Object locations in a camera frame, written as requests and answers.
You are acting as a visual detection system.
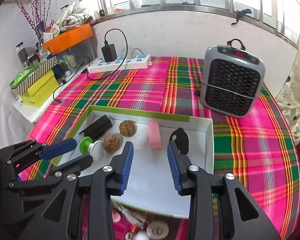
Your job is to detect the pink case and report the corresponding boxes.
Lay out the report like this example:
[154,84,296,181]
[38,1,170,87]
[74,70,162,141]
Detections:
[148,119,161,150]
[111,209,121,223]

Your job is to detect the white suction hook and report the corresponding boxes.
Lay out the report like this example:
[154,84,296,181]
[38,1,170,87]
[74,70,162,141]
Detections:
[125,231,150,240]

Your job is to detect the grey black fan heater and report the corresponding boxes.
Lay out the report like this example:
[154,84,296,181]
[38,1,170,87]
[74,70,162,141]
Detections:
[199,38,266,118]

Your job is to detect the white side shelf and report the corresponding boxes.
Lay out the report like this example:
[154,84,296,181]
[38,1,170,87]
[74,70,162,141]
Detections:
[13,62,91,125]

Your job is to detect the white power strip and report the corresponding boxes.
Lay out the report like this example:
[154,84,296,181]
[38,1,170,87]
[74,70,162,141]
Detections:
[88,55,152,74]

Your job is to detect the white round cap container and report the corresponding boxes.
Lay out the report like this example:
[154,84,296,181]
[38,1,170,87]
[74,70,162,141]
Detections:
[146,220,169,240]

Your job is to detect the black bike light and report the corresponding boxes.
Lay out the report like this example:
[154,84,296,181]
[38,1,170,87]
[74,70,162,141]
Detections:
[79,115,113,141]

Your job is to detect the black charging cable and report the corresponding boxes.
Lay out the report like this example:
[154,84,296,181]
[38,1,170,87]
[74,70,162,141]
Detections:
[52,28,129,104]

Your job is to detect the wrinkled brown walnut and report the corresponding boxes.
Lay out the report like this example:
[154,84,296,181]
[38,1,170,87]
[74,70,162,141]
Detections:
[119,120,136,137]

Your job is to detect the orange lid plastic bin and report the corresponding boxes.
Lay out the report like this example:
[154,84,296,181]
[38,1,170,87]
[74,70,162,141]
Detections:
[43,24,95,64]

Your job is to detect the purple flower branches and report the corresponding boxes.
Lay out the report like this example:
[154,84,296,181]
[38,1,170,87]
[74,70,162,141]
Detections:
[14,0,52,40]

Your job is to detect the green white spool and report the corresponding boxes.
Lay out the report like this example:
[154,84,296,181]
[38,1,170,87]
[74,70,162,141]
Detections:
[79,137,104,161]

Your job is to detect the striped green lid box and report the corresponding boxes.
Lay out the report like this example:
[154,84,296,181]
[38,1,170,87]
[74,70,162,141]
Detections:
[10,56,58,98]

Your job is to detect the yellow cardboard box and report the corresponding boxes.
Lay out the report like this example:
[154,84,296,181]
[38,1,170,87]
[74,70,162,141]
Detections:
[20,70,59,108]

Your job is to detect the black window handle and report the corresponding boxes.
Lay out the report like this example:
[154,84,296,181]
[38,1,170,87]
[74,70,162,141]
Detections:
[231,8,252,27]

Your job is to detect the plaid tablecloth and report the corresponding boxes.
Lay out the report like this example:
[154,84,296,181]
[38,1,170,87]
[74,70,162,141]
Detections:
[29,57,300,239]

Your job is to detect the dark glass jar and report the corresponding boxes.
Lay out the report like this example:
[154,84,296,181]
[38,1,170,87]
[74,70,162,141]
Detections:
[15,42,28,67]

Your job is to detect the black power adapter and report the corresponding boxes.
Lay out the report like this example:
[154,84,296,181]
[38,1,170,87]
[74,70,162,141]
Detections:
[101,41,117,63]

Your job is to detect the green white cardboard box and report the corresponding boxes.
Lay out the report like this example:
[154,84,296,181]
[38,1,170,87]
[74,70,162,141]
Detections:
[66,105,214,218]

